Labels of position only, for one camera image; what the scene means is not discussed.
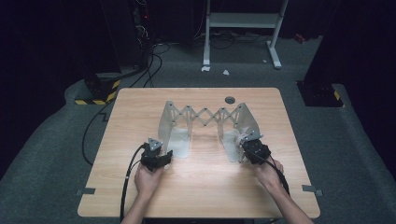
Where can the person's left hand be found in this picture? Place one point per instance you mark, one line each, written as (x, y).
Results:
(148, 180)

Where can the white metal stand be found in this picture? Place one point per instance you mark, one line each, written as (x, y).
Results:
(243, 20)

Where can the white paper scrap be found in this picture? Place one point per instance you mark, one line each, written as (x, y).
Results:
(205, 68)
(226, 72)

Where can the round table grommet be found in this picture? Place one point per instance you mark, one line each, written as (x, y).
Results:
(229, 100)

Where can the grey tape strip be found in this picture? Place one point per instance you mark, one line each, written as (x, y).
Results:
(87, 191)
(311, 189)

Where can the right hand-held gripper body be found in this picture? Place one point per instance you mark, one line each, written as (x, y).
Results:
(257, 151)

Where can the person's right hand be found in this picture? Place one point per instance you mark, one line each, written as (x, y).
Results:
(266, 175)

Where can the black equipment rack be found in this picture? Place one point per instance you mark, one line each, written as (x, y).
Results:
(140, 31)

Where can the red object on floor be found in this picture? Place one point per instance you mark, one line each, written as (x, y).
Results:
(299, 38)

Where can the black yellow striped base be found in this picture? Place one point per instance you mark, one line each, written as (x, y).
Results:
(99, 90)
(320, 95)

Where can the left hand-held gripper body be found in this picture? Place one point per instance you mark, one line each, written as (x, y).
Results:
(151, 157)

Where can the grey metal extendable book rack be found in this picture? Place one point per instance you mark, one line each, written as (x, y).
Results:
(179, 143)

